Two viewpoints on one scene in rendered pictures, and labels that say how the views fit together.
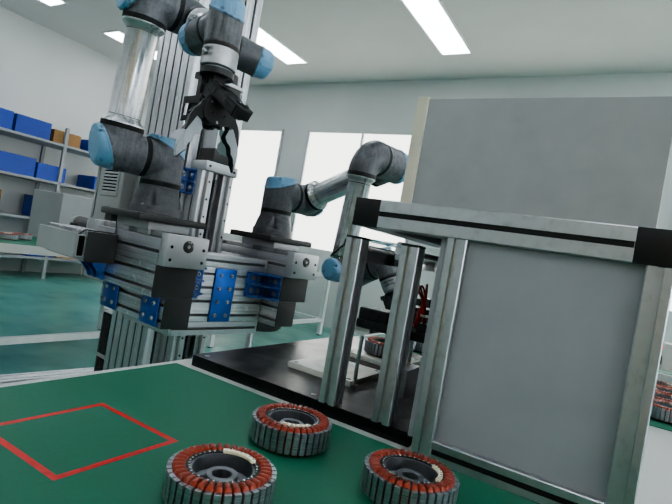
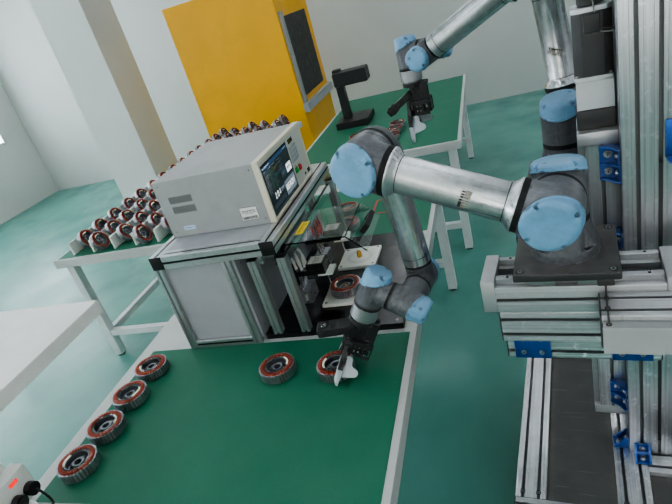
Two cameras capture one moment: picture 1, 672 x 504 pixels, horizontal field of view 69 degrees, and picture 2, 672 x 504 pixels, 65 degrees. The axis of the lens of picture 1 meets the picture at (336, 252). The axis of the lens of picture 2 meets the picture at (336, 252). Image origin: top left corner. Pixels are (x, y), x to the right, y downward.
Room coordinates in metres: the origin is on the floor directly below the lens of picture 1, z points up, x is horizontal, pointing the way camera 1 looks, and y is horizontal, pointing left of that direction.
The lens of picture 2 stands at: (2.83, -0.44, 1.71)
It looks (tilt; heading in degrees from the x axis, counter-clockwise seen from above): 26 degrees down; 170
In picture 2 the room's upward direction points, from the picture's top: 17 degrees counter-clockwise
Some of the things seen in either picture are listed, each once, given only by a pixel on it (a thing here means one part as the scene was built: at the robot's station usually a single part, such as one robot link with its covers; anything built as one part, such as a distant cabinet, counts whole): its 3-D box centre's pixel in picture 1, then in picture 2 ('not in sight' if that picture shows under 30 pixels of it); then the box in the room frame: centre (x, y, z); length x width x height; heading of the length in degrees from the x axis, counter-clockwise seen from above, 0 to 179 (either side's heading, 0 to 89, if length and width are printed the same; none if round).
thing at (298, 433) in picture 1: (291, 427); not in sight; (0.68, 0.02, 0.77); 0.11 x 0.11 x 0.04
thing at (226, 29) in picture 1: (224, 25); (407, 52); (1.04, 0.31, 1.45); 0.09 x 0.08 x 0.11; 44
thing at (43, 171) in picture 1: (43, 172); not in sight; (6.50, 3.99, 1.38); 0.42 x 0.36 x 0.20; 57
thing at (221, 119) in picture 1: (210, 100); (417, 98); (1.04, 0.32, 1.29); 0.09 x 0.08 x 0.12; 52
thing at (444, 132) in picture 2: not in sight; (400, 161); (-1.00, 0.94, 0.37); 1.85 x 1.10 x 0.75; 149
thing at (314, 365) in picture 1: (336, 369); (360, 257); (1.04, -0.04, 0.78); 0.15 x 0.15 x 0.01; 59
